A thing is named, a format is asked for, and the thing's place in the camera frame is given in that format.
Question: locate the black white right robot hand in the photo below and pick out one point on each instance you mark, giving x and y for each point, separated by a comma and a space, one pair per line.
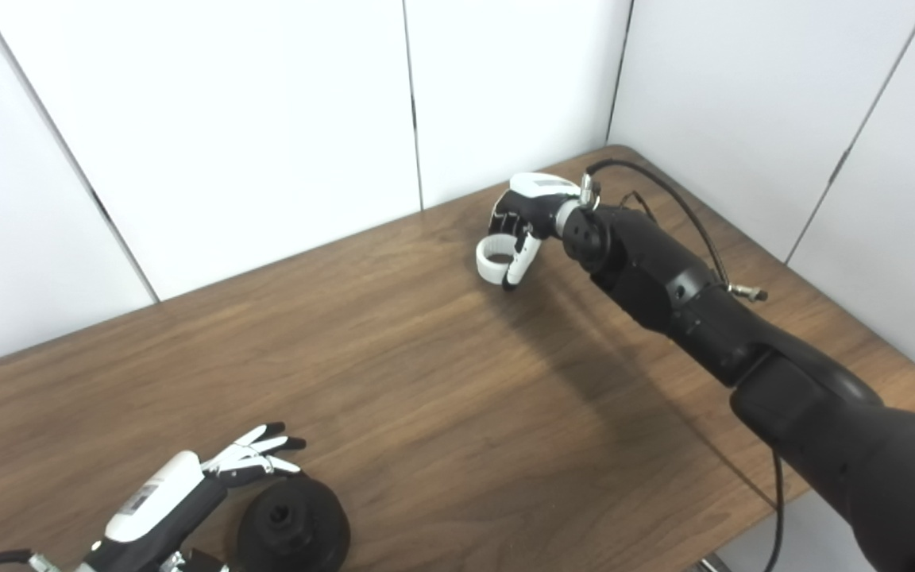
541, 195

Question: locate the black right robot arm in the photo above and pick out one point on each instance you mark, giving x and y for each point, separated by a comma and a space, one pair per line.
704, 318

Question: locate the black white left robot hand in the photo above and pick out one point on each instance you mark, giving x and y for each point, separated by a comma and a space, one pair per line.
156, 496

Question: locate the round black plastic part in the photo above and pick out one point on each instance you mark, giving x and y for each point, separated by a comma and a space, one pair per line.
299, 524

